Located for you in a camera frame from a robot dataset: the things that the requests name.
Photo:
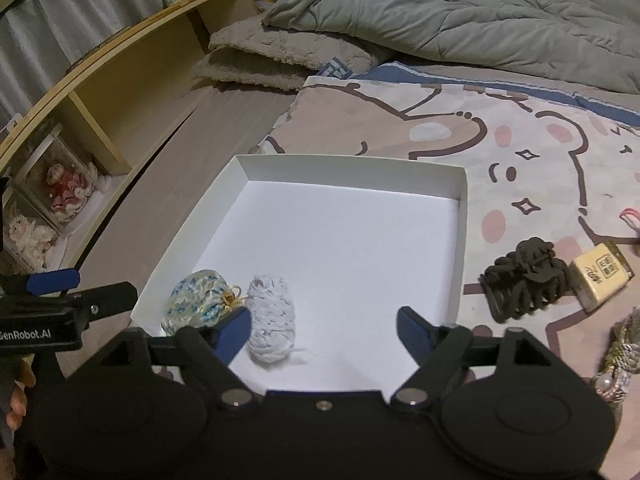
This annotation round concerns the white cardboard box tray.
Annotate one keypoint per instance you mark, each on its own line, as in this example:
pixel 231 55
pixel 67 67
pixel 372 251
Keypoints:
pixel 340 240

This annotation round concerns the grey green duvet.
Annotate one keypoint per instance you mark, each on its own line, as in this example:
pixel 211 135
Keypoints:
pixel 475 15

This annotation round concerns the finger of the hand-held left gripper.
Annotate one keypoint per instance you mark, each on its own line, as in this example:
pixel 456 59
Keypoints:
pixel 52 282
pixel 112 299

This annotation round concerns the clear box with white doll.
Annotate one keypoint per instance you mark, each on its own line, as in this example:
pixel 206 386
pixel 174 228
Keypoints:
pixel 30 235

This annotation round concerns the beige bed sheet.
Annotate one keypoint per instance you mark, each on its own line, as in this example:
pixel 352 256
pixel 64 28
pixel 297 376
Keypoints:
pixel 175 160

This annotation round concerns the wooden headboard shelf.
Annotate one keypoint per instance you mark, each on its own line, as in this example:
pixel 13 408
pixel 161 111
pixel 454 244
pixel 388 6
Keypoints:
pixel 140 75

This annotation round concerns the clear box with red doll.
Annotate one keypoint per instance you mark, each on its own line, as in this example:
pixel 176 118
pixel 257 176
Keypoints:
pixel 62 185

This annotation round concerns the dark brown hair claw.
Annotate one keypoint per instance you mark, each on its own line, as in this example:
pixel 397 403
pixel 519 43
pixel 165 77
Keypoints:
pixel 525 280

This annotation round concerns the pink white crochet doll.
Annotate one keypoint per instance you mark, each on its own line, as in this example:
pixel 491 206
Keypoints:
pixel 631 216

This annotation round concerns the bear printed blanket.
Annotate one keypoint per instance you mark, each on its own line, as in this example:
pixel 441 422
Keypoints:
pixel 550 160

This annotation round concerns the beaded lace accessory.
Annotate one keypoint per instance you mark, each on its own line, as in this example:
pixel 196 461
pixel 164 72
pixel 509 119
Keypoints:
pixel 622 355

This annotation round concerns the blue white crochet pouch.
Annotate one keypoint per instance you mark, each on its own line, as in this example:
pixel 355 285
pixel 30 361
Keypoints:
pixel 195 300

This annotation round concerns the white crochet ball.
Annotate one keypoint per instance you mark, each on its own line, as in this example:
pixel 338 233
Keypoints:
pixel 272 310

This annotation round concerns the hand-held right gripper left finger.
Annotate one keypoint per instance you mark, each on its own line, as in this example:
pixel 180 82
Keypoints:
pixel 232 334

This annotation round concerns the small cream box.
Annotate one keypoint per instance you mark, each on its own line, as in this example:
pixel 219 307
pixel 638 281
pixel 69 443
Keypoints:
pixel 597 275

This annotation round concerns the person's left hand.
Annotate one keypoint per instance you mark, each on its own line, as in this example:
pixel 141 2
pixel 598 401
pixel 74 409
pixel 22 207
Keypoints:
pixel 17 395

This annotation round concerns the grey curtain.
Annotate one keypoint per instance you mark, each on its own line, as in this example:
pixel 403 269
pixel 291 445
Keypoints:
pixel 75 15

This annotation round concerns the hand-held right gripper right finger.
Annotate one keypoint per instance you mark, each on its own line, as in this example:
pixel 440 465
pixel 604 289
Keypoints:
pixel 414 329

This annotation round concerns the beige fluffy folded blanket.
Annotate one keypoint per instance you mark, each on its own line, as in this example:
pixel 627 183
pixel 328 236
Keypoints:
pixel 270 55

